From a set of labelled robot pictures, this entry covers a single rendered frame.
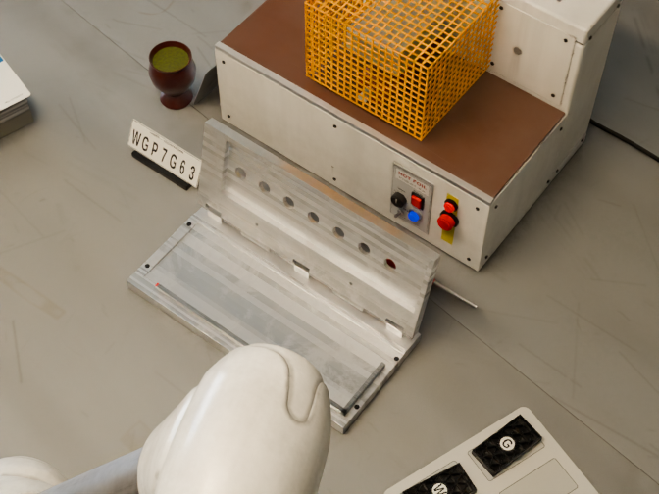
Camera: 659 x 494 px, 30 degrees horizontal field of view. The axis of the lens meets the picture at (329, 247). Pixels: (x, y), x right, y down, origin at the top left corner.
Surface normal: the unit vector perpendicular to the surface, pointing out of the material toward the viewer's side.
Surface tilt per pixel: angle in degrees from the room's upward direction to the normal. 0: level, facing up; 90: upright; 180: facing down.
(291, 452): 40
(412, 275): 76
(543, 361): 0
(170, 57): 0
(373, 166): 90
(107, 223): 0
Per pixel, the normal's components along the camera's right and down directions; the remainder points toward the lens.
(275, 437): 0.43, -0.46
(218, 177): -0.58, 0.50
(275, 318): 0.00, -0.57
